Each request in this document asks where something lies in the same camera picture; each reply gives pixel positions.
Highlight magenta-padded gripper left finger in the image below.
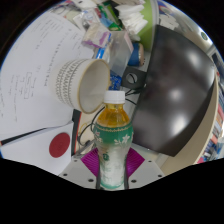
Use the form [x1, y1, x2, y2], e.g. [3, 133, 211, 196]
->
[58, 147, 101, 190]

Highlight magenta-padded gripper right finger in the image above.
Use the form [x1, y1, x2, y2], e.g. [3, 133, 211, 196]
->
[125, 148, 166, 190]

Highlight green-labelled clear drink bottle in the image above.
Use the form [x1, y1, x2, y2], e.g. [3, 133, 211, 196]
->
[93, 90, 134, 190]

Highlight flat round red coaster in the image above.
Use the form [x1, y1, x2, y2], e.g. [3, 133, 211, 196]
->
[48, 132, 72, 159]

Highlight black computer monitor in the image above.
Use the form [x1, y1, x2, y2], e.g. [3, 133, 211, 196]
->
[121, 24, 217, 158]

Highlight white paper with writing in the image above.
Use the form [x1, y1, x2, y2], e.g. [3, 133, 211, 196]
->
[0, 13, 96, 141]

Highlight blue round tin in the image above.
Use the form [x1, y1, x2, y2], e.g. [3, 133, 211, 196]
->
[127, 42, 145, 67]

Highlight white tissue stack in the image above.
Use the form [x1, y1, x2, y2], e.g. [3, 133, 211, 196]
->
[114, 3, 149, 34]

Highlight black cable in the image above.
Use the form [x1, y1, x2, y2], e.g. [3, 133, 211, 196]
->
[78, 99, 108, 148]

